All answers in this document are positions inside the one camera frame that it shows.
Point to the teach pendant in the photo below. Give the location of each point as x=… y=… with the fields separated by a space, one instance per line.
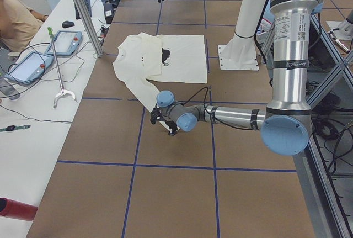
x=30 y=68
x=66 y=42

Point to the aluminium frame post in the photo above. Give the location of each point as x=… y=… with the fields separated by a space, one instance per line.
x=89 y=27

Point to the cream long-sleeve printed shirt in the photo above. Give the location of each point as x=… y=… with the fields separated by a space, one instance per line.
x=144 y=58

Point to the red cylinder bottle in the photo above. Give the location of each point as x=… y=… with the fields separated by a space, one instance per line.
x=17 y=210

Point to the black power adapter box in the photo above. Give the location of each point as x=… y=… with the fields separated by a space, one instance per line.
x=108 y=12

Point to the teach pendant far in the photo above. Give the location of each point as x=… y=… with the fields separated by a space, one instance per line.
x=66 y=42

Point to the teach pendant near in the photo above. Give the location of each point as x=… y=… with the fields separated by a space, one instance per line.
x=30 y=68

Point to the grabber reach tool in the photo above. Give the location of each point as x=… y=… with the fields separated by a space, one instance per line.
x=63 y=92

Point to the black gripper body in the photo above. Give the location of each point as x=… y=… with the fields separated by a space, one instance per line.
x=170 y=127

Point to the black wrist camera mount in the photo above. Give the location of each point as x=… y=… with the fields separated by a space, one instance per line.
x=173 y=129

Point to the green strap wristwatch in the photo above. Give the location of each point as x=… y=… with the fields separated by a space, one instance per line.
x=11 y=128

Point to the black computer mouse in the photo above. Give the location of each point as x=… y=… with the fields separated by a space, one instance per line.
x=68 y=24

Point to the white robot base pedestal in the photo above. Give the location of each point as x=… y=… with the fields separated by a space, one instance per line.
x=240 y=52

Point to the seated person beige shirt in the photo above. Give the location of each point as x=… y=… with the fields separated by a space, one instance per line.
x=19 y=24

